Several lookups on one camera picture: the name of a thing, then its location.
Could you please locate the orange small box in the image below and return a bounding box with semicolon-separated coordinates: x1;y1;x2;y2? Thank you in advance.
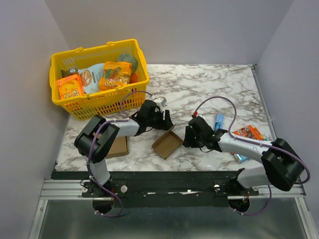
233;125;264;140

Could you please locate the yellow mango gummy bag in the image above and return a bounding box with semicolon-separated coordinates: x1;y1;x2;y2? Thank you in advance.
99;61;132;92

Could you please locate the brown cardboard box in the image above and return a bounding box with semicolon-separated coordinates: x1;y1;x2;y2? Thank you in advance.
92;134;129;160
152;125;183;160

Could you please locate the light blue cassava chips bag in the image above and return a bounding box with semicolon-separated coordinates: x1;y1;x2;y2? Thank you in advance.
77;63;104;94

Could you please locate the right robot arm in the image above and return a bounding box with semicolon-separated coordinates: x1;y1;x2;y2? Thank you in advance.
183;117;306;195

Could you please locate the grey green round sponge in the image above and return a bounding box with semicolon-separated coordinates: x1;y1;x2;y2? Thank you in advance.
117;53;139;73

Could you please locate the blue small box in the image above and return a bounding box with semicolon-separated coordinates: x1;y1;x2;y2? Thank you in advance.
214;113;224;131

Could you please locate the light blue mint pack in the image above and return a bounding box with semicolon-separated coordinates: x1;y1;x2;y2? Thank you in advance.
233;138;270;163

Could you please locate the orange round fruit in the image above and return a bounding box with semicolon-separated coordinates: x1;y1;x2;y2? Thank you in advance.
130;73;139;84

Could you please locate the black mounting base plate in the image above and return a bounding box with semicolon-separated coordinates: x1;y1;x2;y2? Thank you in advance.
51;171;259;211

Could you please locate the yellow plastic shopping basket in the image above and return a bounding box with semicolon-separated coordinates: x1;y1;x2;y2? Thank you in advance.
49;39;150;120

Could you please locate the folded brown cardboard box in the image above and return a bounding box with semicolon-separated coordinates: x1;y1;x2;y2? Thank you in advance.
92;134;129;160

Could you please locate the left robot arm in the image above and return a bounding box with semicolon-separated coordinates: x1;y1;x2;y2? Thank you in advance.
74;97;173;197

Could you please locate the orange snack box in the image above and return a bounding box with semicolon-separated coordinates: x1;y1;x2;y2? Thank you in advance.
57;74;84;100

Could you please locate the dark brown snack packet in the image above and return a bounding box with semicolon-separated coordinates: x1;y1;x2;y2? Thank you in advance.
61;69;78;78

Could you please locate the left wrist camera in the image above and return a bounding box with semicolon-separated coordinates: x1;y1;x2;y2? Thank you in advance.
151;96;167;112

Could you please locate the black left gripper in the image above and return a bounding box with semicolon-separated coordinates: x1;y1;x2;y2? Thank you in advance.
146;109;174;131

